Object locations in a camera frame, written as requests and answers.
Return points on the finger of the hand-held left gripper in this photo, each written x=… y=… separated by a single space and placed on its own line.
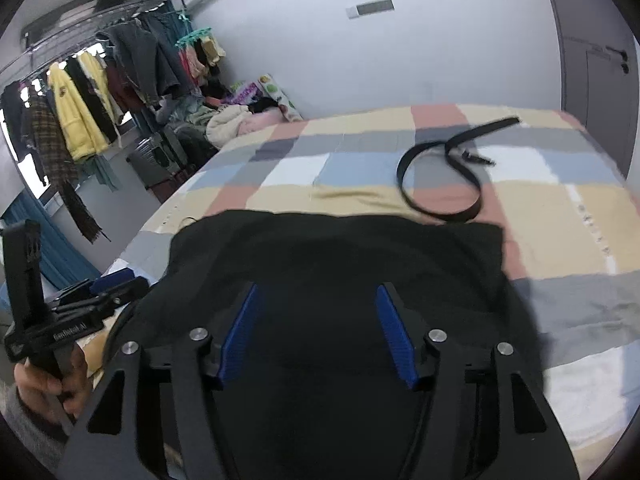
x=115 y=287
x=25 y=270

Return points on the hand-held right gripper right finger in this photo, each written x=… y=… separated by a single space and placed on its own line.
x=397 y=340

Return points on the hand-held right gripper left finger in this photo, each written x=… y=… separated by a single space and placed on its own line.
x=239 y=340

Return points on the black puffer jacket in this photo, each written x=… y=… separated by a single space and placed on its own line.
x=325 y=260

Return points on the person's left forearm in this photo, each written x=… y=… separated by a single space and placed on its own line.
x=30 y=430

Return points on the pile of mixed clothes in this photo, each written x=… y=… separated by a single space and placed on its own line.
x=200 y=115

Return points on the metal clothes rack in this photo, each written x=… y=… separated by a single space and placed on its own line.
x=100 y=12

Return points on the person's left hand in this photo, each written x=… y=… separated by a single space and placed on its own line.
x=35 y=385

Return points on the blue curtain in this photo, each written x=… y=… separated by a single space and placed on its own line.
x=50 y=245

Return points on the teal hanging cloth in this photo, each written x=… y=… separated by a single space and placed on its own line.
x=106 y=172

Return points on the grey suitcase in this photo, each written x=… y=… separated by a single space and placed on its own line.
x=155 y=160

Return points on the yellow fleece jacket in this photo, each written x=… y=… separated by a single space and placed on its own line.
x=75 y=115

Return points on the black belt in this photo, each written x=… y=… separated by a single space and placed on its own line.
x=401 y=175

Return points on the cream plush cloth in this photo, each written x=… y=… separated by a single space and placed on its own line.
x=227 y=125

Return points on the checkered bed sheet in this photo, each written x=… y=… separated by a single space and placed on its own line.
x=550 y=210

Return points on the dark grey hanging jacket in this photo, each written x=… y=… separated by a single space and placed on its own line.
x=135 y=55

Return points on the white green-dotted bag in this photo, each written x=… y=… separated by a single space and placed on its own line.
x=280 y=95

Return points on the green clip hanger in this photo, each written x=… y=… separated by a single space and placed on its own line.
x=195 y=37

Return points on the ceiling drying rack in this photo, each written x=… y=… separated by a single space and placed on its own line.
x=80 y=7

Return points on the grey door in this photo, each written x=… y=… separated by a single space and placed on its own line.
x=590 y=10

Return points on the grey wall switch panel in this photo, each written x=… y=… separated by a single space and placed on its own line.
x=375 y=7

